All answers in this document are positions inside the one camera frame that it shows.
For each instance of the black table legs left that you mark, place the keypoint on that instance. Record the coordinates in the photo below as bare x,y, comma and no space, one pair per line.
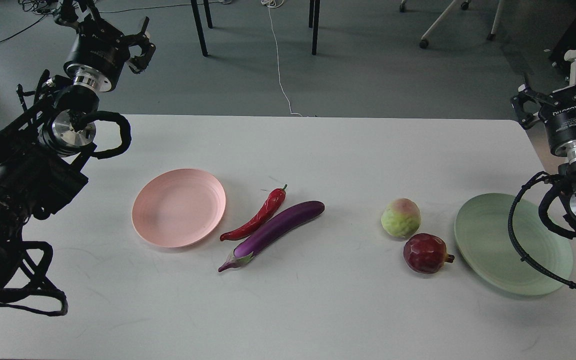
194,5

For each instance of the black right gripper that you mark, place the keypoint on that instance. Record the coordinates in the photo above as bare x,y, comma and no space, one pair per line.
559,120

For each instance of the black table legs right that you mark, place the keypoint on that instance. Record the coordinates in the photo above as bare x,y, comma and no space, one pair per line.
313,23

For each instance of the purple eggplant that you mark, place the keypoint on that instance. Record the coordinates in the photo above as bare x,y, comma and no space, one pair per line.
268,233

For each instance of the black table legs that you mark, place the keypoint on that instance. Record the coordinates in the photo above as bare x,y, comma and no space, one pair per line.
313,23
194,5

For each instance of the green pink peach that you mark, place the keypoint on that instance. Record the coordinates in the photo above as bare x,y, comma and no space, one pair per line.
401,218

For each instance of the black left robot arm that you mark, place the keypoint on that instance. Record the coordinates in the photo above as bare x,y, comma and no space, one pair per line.
43,152

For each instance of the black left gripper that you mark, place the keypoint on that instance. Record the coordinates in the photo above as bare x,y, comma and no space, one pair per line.
104,49

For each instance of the green plate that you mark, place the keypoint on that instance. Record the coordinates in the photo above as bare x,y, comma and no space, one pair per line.
481,235

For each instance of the red pomegranate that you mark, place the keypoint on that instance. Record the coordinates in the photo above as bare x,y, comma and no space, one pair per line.
426,253

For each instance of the red chili pepper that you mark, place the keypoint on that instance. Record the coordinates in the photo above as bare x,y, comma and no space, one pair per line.
269,208

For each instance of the pink plate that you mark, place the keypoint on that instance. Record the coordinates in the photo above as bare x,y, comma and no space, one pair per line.
179,208

